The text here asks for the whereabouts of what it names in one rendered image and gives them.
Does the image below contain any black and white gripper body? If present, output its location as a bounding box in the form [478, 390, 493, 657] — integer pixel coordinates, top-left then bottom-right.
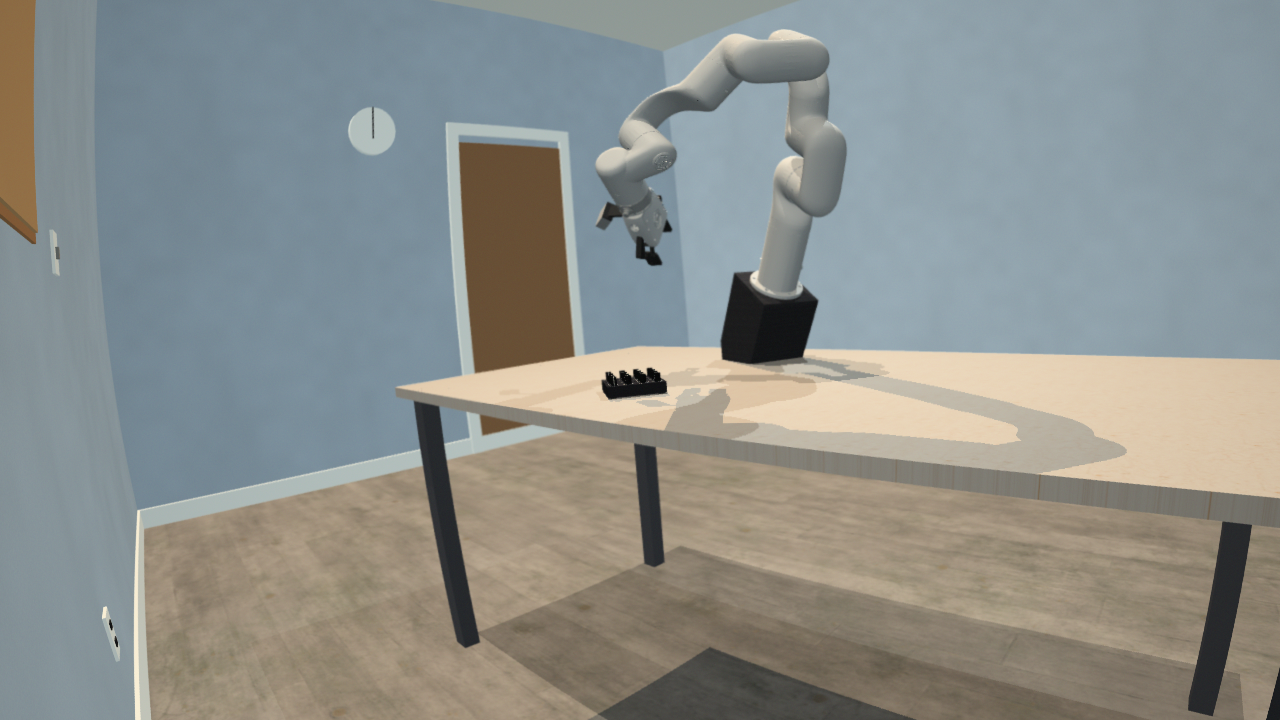
[623, 187, 667, 247]

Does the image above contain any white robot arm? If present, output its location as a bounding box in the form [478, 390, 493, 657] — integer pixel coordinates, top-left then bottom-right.
[595, 29, 847, 300]

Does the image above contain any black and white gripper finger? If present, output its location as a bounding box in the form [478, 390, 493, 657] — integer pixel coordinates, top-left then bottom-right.
[636, 237, 662, 266]
[657, 195, 672, 232]

